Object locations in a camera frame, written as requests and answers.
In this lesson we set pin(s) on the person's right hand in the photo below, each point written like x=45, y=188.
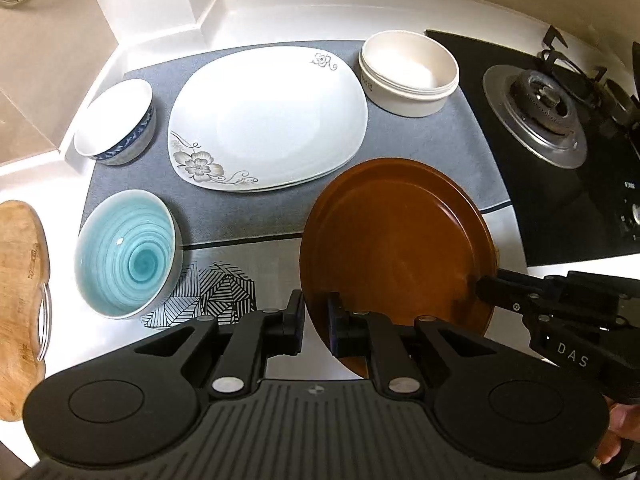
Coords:
x=620, y=427

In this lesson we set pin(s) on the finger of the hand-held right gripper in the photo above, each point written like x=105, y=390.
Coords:
x=520, y=278
x=500, y=297

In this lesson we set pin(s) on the white bowl with blue pattern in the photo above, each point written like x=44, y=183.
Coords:
x=117, y=125

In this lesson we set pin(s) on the teal spiral bowl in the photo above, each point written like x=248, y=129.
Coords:
x=127, y=255

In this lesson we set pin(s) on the white square floral plate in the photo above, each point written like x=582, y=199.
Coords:
x=265, y=115

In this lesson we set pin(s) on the beige sink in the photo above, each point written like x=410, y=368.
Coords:
x=45, y=55

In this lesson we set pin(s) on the black glass gas hob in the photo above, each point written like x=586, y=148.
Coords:
x=560, y=210

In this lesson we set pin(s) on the wooden cutting board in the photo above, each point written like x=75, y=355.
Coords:
x=20, y=305

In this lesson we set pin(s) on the cream round bowl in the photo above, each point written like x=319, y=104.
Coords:
x=407, y=72

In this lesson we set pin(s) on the brown round plate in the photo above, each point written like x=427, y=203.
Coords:
x=395, y=240

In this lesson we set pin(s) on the grey leaf-print drying mat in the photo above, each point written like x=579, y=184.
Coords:
x=250, y=215

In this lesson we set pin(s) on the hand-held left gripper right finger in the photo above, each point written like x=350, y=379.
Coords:
x=334, y=327

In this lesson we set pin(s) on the black pan support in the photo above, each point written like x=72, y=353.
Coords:
x=590, y=80

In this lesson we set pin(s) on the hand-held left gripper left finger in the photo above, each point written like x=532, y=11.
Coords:
x=296, y=322

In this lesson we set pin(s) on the metal gas burner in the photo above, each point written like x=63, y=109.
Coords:
x=537, y=110

